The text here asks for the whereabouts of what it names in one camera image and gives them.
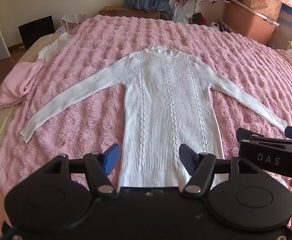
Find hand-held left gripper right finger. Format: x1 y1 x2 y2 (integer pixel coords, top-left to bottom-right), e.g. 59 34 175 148
179 144 264 197

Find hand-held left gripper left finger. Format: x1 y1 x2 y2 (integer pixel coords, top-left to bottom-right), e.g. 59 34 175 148
38 143 121 197

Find white knit sweater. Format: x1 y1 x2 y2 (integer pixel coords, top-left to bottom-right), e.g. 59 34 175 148
20 44 287 188

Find dark red clothes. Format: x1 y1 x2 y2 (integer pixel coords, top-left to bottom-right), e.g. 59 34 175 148
192 12 207 24

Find blue storage bag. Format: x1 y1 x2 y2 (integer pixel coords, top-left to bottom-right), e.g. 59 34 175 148
276 7 292 50

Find pink storage box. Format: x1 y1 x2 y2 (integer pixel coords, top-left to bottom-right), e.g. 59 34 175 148
224 0 280 49

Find pink fluffy blanket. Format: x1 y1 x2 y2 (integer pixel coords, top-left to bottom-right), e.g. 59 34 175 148
0 14 292 240

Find pink garment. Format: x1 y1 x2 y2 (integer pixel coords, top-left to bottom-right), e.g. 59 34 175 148
0 61 44 109

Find white garment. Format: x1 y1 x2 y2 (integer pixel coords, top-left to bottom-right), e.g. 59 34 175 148
38 32 76 62

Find white plastic bag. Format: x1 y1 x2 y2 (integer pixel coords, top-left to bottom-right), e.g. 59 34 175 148
172 2 189 24

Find white paper bag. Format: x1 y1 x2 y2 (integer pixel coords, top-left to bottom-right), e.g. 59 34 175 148
61 14 86 32

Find cardboard box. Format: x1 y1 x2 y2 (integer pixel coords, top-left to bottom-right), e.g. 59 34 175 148
100 6 161 20

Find black panel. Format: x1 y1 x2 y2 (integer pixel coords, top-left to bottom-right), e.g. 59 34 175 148
18 16 55 48

